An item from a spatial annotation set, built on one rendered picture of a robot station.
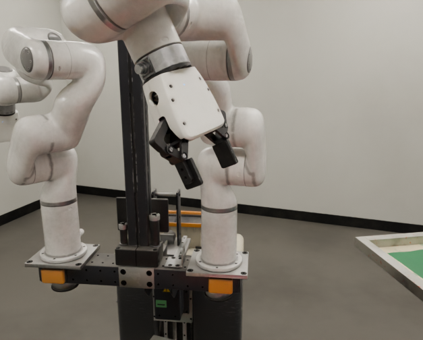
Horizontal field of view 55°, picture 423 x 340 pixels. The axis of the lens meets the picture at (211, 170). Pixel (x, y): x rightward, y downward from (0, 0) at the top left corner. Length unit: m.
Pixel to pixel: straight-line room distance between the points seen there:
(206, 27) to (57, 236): 0.70
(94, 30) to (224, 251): 0.69
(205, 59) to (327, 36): 3.53
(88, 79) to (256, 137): 0.40
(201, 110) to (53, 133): 0.51
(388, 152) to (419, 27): 1.17
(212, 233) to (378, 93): 3.43
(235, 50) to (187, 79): 0.21
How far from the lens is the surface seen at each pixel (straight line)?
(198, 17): 0.74
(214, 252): 1.06
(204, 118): 0.58
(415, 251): 1.77
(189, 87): 0.58
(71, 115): 0.99
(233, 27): 0.74
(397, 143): 4.37
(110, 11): 0.53
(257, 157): 0.94
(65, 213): 1.15
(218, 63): 0.82
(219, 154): 0.63
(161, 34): 0.58
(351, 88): 4.30
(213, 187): 1.00
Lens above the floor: 1.65
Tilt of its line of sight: 14 degrees down
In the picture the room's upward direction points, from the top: straight up
